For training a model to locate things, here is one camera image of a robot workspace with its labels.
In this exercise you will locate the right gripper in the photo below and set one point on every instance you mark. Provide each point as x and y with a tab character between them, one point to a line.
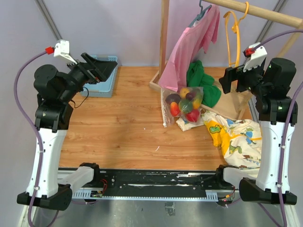
233	74

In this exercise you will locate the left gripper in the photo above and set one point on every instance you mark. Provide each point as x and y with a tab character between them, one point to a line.
95	70

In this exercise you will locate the clear zip top bag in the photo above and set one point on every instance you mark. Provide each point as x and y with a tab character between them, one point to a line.
195	96

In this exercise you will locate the dark red fake apple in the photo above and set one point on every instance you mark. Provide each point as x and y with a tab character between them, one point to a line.
174	97

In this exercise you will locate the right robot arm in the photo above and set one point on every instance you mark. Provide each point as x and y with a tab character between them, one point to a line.
277	117

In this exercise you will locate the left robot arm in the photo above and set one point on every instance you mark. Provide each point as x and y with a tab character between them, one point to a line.
55	91

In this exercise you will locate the yellow fake fruit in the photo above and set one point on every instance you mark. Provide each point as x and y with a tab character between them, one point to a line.
183	92

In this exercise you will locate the green fake fruit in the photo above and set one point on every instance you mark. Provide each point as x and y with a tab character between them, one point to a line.
185	106

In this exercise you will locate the red fake fruit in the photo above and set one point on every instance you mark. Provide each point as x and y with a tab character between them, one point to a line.
193	116

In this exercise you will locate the orange fake fruit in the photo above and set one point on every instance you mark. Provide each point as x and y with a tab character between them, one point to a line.
174	109

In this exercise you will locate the green cloth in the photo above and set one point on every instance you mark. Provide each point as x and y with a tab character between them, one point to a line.
196	77

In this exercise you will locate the yellow hanger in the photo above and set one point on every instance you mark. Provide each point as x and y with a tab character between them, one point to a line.
236	30

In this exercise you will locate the pink shirt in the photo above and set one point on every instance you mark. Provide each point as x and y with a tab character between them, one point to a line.
190	42

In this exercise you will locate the teal hanger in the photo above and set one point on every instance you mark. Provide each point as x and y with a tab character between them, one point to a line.
201	14

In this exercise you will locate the dinosaur print cloth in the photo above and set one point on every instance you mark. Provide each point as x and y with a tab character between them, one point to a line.
239	141

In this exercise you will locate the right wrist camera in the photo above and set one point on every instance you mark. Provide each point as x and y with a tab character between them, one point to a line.
255	57

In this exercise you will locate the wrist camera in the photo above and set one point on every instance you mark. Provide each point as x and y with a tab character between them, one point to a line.
255	57
62	51

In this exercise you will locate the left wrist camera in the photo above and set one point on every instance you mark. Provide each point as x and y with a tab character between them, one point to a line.
62	51

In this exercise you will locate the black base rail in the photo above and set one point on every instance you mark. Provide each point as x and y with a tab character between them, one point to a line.
157	185

